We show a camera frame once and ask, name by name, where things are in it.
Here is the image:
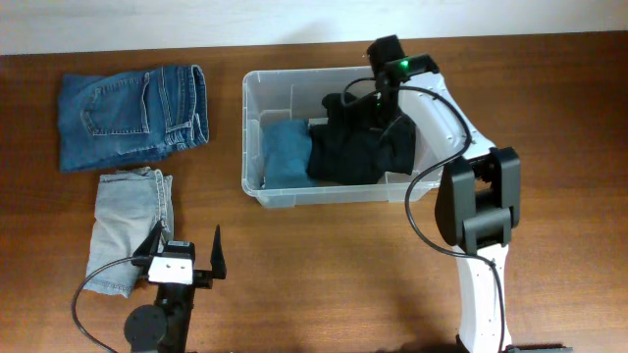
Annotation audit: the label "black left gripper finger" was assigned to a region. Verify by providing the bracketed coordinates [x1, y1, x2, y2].
[210, 225, 227, 279]
[132, 222, 163, 258]

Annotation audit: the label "light grey jeans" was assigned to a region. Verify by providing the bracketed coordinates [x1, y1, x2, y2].
[86, 167, 175, 275]

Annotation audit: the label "black garment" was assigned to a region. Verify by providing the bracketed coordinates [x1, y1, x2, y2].
[322, 93, 416, 175]

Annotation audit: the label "dark navy garment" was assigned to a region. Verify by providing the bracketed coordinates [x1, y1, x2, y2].
[307, 125, 384, 185]

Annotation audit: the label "blue denim garment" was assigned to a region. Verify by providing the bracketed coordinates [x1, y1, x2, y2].
[263, 120, 316, 189]

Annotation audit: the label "clear plastic storage container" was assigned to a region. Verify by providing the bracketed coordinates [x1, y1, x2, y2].
[241, 67, 463, 209]

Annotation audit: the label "dark blue jeans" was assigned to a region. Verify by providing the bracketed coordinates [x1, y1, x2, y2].
[58, 65, 210, 173]

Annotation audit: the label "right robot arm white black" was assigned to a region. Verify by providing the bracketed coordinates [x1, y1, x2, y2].
[367, 35, 521, 352]

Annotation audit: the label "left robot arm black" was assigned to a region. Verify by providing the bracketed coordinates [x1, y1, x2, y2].
[124, 225, 227, 353]

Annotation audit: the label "white label in container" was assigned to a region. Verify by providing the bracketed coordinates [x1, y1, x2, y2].
[308, 118, 328, 127]

